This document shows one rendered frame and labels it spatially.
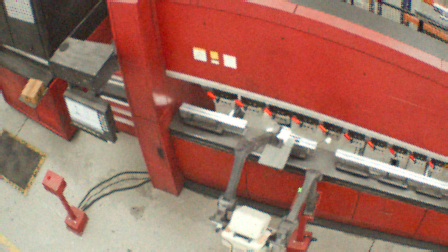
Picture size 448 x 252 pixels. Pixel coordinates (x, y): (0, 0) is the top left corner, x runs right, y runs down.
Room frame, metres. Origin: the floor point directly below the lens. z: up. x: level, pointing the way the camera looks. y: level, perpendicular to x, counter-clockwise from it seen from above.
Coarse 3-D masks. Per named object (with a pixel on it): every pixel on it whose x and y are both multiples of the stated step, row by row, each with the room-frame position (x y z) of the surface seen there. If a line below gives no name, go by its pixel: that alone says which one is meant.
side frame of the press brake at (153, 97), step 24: (120, 0) 2.93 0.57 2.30; (144, 0) 2.94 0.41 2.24; (120, 24) 2.93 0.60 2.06; (144, 24) 2.90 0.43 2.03; (120, 48) 2.95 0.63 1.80; (144, 48) 2.86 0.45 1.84; (144, 72) 2.87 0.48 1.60; (144, 96) 2.89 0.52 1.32; (168, 96) 3.02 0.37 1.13; (192, 96) 3.30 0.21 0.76; (144, 120) 2.91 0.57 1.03; (168, 120) 2.97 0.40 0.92; (144, 144) 2.94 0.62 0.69; (168, 144) 2.90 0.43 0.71; (168, 168) 2.86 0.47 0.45; (168, 192) 2.90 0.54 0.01
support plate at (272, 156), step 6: (288, 138) 2.62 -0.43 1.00; (288, 144) 2.57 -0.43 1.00; (264, 150) 2.55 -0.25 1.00; (270, 150) 2.54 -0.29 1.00; (276, 150) 2.54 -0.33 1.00; (282, 150) 2.53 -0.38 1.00; (288, 150) 2.52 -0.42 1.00; (264, 156) 2.50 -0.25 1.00; (270, 156) 2.50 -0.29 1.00; (276, 156) 2.49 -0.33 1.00; (282, 156) 2.48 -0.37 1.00; (264, 162) 2.45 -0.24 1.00; (270, 162) 2.45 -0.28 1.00; (276, 162) 2.44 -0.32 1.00; (282, 162) 2.43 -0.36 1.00; (282, 168) 2.38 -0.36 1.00
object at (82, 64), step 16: (64, 48) 2.94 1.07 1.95; (80, 48) 2.90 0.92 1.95; (96, 48) 2.86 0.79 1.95; (112, 48) 2.82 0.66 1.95; (64, 64) 2.78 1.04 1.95; (80, 64) 2.74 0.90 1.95; (96, 64) 2.70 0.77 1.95; (112, 64) 2.77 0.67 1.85; (80, 80) 2.69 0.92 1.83; (96, 80) 2.61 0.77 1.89
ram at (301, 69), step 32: (160, 0) 3.02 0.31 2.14; (160, 32) 3.03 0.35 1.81; (192, 32) 2.91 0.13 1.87; (224, 32) 2.81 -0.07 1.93; (256, 32) 2.70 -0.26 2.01; (288, 32) 2.61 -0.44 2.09; (192, 64) 2.93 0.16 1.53; (256, 64) 2.71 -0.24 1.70; (288, 64) 2.61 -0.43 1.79; (320, 64) 2.51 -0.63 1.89; (352, 64) 2.40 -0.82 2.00; (384, 64) 2.29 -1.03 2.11; (288, 96) 2.61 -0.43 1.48; (320, 96) 2.50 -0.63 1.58; (352, 96) 2.39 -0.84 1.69; (384, 96) 2.28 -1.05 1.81; (416, 96) 2.15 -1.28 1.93; (352, 128) 2.38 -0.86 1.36; (384, 128) 2.25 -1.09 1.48; (416, 128) 2.12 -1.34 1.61
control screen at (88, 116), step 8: (72, 104) 2.76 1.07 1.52; (80, 104) 2.71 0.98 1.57; (72, 112) 2.78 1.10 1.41; (80, 112) 2.72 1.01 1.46; (88, 112) 2.67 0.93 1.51; (96, 112) 2.63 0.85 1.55; (80, 120) 2.74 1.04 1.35; (88, 120) 2.69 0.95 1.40; (96, 120) 2.64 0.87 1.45; (96, 128) 2.65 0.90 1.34
